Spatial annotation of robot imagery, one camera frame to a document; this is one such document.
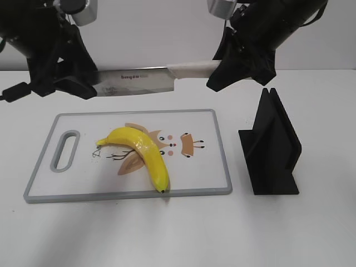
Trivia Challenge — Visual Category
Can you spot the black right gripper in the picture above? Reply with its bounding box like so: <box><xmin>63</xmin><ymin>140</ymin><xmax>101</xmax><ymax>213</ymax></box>
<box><xmin>206</xmin><ymin>11</ymin><xmax>278</xmax><ymax>91</ymax></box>

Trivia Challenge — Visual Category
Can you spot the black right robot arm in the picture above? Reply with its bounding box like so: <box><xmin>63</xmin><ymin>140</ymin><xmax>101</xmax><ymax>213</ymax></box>
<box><xmin>206</xmin><ymin>1</ymin><xmax>328</xmax><ymax>92</ymax></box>

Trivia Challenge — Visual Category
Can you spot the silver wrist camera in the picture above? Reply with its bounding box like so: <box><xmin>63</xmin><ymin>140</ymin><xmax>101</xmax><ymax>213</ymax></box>
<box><xmin>54</xmin><ymin>0</ymin><xmax>98</xmax><ymax>27</ymax></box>
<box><xmin>207</xmin><ymin>0</ymin><xmax>237</xmax><ymax>20</ymax></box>

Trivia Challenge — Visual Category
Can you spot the white grey-rimmed cutting board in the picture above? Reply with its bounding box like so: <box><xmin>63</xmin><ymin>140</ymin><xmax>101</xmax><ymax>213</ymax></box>
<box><xmin>23</xmin><ymin>109</ymin><xmax>232</xmax><ymax>203</ymax></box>

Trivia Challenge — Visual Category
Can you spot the black knife stand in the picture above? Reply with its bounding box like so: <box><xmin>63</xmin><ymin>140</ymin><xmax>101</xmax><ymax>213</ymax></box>
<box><xmin>238</xmin><ymin>88</ymin><xmax>302</xmax><ymax>195</ymax></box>

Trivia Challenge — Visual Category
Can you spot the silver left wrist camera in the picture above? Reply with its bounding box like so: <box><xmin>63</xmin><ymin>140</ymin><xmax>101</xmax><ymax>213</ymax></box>
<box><xmin>54</xmin><ymin>0</ymin><xmax>98</xmax><ymax>27</ymax></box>

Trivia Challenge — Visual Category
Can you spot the black cable with ferrite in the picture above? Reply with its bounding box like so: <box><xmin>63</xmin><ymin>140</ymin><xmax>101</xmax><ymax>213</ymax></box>
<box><xmin>0</xmin><ymin>82</ymin><xmax>32</xmax><ymax>103</ymax></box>

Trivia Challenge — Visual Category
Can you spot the yellow plastic banana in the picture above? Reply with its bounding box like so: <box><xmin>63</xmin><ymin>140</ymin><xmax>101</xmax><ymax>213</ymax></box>
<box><xmin>96</xmin><ymin>127</ymin><xmax>170</xmax><ymax>193</ymax></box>

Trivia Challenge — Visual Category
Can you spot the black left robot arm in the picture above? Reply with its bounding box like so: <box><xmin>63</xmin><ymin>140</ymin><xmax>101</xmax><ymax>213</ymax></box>
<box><xmin>1</xmin><ymin>1</ymin><xmax>98</xmax><ymax>102</ymax></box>

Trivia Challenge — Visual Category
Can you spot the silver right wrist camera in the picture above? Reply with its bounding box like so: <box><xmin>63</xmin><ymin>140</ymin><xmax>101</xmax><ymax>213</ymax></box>
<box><xmin>207</xmin><ymin>0</ymin><xmax>237</xmax><ymax>20</ymax></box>

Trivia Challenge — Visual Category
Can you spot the knife with white handle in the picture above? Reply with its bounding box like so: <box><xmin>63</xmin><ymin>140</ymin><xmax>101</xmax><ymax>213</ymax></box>
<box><xmin>91</xmin><ymin>60</ymin><xmax>220</xmax><ymax>97</ymax></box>

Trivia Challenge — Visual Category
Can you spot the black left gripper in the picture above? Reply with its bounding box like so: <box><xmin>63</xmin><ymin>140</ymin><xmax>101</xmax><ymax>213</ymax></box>
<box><xmin>27</xmin><ymin>24</ymin><xmax>97</xmax><ymax>100</ymax></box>

